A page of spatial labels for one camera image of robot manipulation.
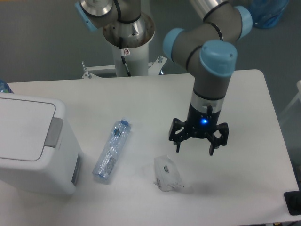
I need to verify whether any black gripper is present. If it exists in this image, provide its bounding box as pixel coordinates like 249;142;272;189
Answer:
168;105;229;156

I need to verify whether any white push-button trash can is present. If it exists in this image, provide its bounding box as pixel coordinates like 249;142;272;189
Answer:
0;93;82;195

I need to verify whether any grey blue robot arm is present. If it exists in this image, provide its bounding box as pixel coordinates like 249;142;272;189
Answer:
75;0;253;154

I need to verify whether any clear crumpled plastic bag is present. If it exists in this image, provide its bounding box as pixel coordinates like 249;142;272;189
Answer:
154;155;193;194

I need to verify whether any clear plastic water bottle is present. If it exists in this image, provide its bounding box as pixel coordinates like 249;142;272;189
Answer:
92;118;131;184

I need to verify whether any black device at table edge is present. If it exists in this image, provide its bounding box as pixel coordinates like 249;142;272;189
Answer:
284;191;301;216

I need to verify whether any large blue water jug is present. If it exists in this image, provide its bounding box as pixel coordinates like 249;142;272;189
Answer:
247;0;289;29

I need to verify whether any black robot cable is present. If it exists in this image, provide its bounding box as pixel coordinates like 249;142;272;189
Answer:
119;37;132;77

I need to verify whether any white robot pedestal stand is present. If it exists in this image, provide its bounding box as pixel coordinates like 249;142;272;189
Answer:
81;14;168;80

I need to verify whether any white frame at right edge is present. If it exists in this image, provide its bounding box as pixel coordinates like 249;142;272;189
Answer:
279;81;301;125

